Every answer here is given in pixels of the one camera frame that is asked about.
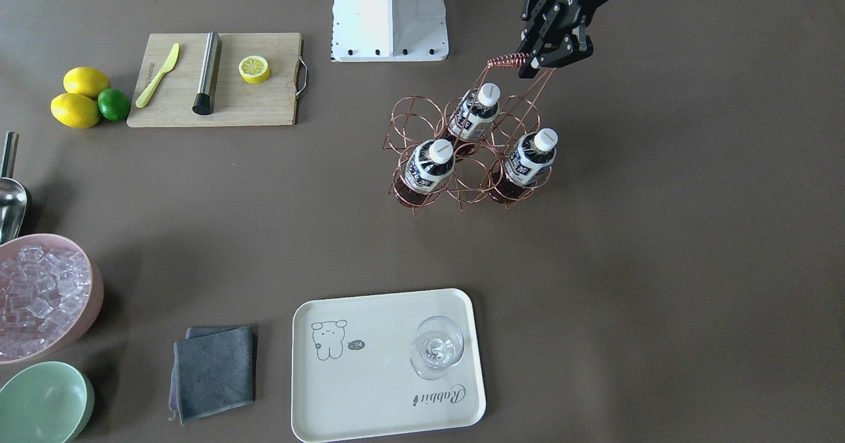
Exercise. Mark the copper wire bottle basket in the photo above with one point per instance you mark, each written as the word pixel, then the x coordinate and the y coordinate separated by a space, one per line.
pixel 483 145

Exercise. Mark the tea bottle white cap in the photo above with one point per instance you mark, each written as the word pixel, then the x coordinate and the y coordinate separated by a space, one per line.
pixel 430 165

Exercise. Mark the bamboo cutting board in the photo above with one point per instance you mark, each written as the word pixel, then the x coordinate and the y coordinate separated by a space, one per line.
pixel 235 102

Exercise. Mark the half lemon slice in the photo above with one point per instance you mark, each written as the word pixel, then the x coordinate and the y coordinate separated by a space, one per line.
pixel 254 69

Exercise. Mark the clear wine glass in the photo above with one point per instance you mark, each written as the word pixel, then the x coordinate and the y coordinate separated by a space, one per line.
pixel 438 345

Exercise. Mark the steel muddler black tip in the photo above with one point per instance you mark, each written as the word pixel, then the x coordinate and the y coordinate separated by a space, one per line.
pixel 204 100

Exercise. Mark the cream rabbit tray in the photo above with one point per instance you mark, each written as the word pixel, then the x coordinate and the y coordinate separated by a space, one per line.
pixel 351 371

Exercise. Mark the yellow plastic knife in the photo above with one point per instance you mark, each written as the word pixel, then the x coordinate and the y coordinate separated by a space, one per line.
pixel 167 66

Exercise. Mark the green lime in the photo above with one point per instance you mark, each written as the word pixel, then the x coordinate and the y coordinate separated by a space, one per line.
pixel 113 104

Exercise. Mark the whole yellow lemon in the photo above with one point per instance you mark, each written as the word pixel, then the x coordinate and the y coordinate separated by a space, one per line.
pixel 86 81

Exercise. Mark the grey folded cloth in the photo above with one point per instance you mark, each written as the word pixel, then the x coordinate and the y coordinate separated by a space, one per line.
pixel 213 371

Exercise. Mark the pink bowl with ice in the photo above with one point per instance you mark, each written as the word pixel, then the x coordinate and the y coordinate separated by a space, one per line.
pixel 51 295

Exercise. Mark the steel ice scoop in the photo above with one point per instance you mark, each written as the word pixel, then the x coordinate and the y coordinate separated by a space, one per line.
pixel 14 196

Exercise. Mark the mint green bowl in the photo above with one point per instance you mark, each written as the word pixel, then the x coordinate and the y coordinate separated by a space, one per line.
pixel 46 402

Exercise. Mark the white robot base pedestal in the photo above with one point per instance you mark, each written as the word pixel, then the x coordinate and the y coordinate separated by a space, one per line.
pixel 389 31

